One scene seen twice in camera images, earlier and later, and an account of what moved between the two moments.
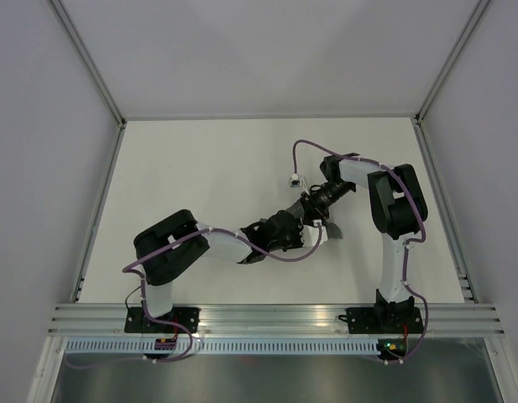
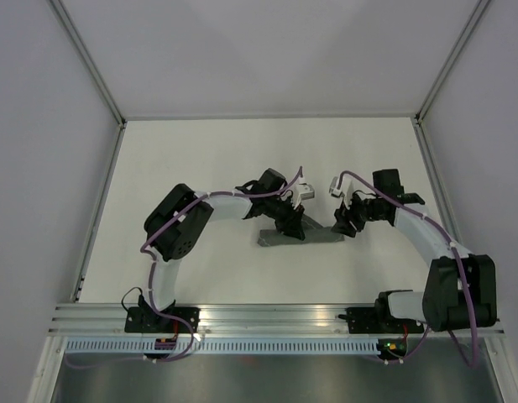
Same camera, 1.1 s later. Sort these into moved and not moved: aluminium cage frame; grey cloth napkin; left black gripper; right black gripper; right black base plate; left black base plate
Moved: grey cloth napkin; left black gripper; right black gripper
Not moved: aluminium cage frame; right black base plate; left black base plate
